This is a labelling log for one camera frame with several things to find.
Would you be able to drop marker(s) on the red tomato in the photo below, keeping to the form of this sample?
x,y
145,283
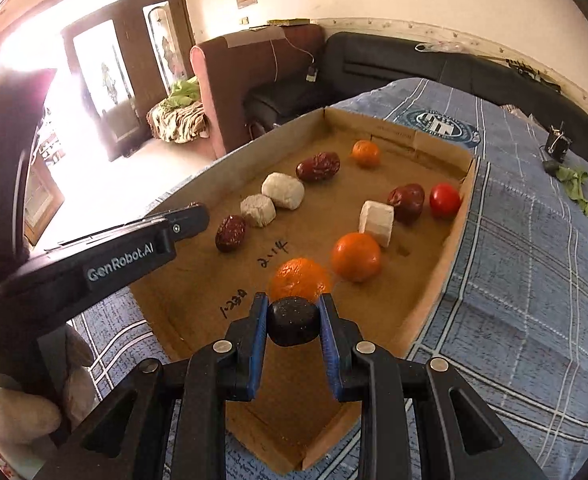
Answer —
x,y
444,200

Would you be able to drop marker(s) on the small dark fruit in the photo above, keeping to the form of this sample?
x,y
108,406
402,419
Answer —
x,y
548,166

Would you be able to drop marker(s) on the large orange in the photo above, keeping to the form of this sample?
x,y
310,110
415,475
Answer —
x,y
356,256
299,280

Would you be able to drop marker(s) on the brown armchair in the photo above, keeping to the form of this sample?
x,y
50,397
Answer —
x,y
234,85

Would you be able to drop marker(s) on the green cloth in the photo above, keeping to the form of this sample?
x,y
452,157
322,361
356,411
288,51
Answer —
x,y
184,89

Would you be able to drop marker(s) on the person's left hand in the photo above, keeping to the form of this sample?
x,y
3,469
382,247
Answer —
x,y
14,410

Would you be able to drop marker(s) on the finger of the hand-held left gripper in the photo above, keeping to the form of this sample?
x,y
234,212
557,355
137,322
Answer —
x,y
189,220

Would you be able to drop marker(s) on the white crumbly block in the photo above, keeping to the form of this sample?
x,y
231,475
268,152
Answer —
x,y
377,222
284,191
258,210

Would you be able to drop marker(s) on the clear plastic bag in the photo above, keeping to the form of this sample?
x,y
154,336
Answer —
x,y
436,46

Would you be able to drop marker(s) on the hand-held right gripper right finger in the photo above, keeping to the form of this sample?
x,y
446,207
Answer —
x,y
331,345

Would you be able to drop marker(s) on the dark round fruit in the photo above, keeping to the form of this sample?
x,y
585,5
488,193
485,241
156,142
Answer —
x,y
293,321

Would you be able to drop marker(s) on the blue plaid tablecloth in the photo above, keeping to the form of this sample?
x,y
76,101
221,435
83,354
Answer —
x,y
513,285

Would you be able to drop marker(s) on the patterned blanket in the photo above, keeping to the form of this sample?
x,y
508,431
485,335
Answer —
x,y
176,120

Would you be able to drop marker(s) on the red date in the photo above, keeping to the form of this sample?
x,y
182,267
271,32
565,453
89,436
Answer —
x,y
407,202
230,232
319,166

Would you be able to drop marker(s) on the wooden glass door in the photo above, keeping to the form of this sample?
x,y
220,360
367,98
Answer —
x,y
139,25

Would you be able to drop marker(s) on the small orange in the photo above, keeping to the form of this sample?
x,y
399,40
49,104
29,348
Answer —
x,y
366,153

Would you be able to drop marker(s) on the wooden side cabinet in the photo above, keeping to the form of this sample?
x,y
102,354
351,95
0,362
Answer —
x,y
39,195

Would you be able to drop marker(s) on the small black metal gadget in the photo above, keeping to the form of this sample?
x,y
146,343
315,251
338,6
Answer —
x,y
556,142

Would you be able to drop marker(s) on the green leafy vegetable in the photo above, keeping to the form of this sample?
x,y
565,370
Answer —
x,y
578,185

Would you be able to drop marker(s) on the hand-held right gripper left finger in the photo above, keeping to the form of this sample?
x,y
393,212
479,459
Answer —
x,y
260,340

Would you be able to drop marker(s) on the cardboard tray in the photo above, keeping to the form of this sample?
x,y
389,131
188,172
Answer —
x,y
324,200

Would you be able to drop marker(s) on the black sofa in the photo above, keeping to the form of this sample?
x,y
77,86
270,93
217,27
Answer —
x,y
373,60

